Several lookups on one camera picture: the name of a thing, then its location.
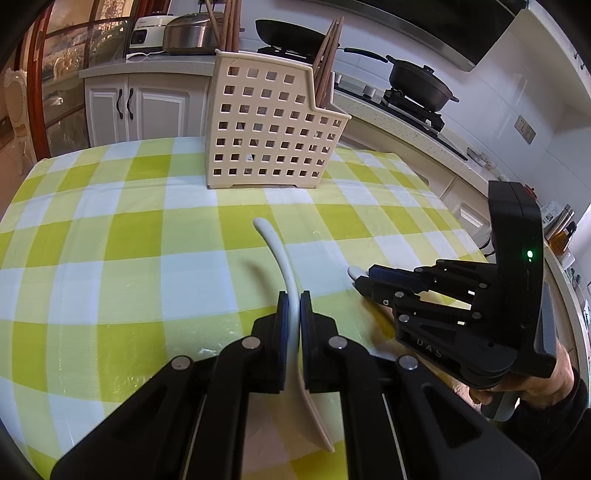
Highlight red wooden glass door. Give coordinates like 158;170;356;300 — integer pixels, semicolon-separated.
25;0;172;161

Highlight counter bottles and boxes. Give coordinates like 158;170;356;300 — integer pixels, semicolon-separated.
541;201;577;259

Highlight black frying pan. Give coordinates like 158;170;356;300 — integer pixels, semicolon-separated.
254;18;390;64

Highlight white ornate chair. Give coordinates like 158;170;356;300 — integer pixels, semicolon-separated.
3;68;37;175

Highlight white perforated utensil basket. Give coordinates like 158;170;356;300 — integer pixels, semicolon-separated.
205;51;351;189

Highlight silver rice cooker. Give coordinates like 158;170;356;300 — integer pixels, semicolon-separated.
162;12;217;55

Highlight white small appliance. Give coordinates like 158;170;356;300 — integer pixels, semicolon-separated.
129;15;176;53

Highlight white kitchen cabinets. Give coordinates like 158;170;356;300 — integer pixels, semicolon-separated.
79;56;578;351

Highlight black gas stove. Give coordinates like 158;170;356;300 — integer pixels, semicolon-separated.
256;44;470;162

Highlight black lidded pot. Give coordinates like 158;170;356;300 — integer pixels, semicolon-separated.
386;55;460;112

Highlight range hood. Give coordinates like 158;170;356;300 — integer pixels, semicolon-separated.
322;0;528;72

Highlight right hand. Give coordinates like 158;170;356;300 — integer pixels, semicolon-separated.
469;341;574;409

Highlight yellow checked tablecloth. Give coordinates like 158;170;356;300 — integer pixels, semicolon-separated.
1;138;482;476

